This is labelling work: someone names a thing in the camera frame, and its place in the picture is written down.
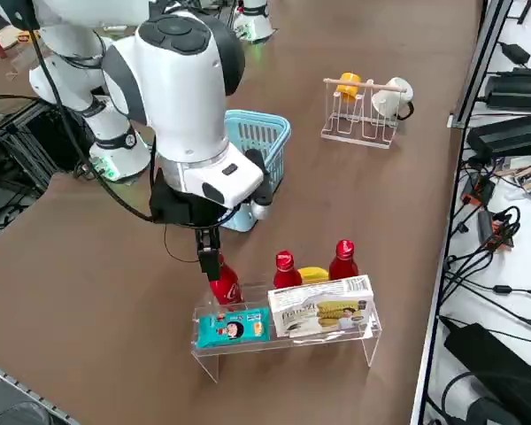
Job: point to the yellow cup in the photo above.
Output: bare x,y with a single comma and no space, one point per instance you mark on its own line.
346,94

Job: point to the yellow starfruit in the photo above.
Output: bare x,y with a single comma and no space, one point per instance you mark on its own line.
314,274

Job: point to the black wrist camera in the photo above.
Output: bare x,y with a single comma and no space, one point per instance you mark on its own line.
261,186

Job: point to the red cola bottle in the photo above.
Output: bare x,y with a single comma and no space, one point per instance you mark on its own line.
343,265
228,288
285,274

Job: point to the black metal frame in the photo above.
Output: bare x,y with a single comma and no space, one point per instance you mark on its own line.
35,137

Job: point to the teal snack packet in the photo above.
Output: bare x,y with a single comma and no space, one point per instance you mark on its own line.
234,327

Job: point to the clear acrylic rack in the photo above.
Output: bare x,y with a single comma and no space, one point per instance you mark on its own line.
230,346

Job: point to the grey metal rail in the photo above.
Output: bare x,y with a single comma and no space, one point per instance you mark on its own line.
9,385

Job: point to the small clear acrylic stand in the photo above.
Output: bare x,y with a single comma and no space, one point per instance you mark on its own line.
22,62

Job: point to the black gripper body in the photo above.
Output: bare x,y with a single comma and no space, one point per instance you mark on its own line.
177,208

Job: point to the aluminium edge rail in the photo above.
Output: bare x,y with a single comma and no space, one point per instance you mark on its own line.
480,62

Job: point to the big black power adapter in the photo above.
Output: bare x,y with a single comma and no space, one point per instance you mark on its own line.
482,350

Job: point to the white biscuit box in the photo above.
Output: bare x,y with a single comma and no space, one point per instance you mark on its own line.
318,310

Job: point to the small black power adapter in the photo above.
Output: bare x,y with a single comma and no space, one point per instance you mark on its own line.
515,53

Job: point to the large black power brick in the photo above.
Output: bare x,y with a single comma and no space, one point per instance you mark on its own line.
509,135

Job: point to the brown cardboard piece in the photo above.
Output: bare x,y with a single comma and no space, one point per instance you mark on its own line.
2,37

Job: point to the light blue plastic basket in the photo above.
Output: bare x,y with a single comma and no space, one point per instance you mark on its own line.
243,225

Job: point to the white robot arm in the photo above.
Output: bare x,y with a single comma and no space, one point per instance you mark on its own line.
259,22
177,88

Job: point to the white cup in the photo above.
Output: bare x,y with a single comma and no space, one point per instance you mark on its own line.
387,104

